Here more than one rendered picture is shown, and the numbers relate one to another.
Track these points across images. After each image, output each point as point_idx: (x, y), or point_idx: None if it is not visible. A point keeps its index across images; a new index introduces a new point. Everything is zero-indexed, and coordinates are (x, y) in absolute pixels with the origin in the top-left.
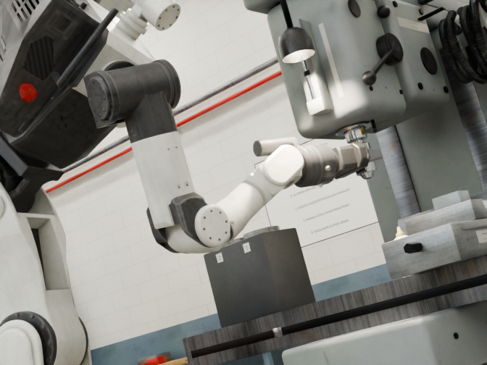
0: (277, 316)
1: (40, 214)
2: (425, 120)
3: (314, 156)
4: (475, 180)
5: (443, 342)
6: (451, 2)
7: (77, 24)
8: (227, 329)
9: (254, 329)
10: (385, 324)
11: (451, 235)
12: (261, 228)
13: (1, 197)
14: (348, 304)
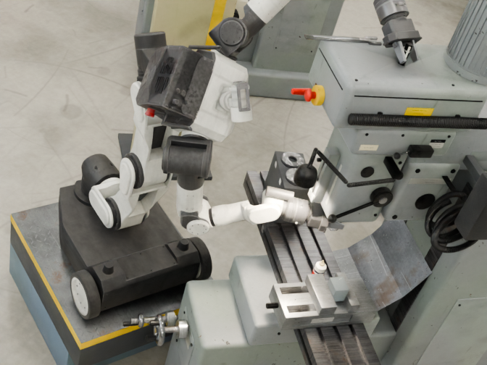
0: (265, 224)
1: None
2: None
3: (290, 216)
4: (427, 249)
5: (264, 334)
6: None
7: (176, 113)
8: (255, 197)
9: None
10: (268, 296)
11: (283, 321)
12: (291, 181)
13: (143, 115)
14: (277, 264)
